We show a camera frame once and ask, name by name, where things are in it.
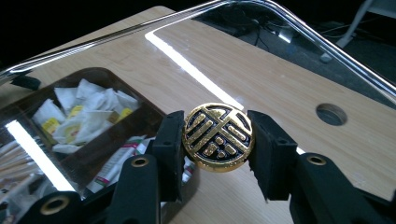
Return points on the pile of white tea bags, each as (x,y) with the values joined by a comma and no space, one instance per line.
(90,121)

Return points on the brown tinted organizer box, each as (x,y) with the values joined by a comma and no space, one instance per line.
(143,121)

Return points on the bundle of wooden sticks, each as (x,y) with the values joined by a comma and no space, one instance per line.
(15,158)

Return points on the white sachet with red label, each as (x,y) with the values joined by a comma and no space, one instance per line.
(115,165)

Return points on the gold and black round coin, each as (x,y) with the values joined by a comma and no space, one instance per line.
(218,137)

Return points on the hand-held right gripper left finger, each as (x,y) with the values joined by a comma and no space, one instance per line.
(169,155)

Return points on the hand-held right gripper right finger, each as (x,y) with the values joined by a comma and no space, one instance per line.
(271,158)

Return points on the white metal stand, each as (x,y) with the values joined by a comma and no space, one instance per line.
(358,18)

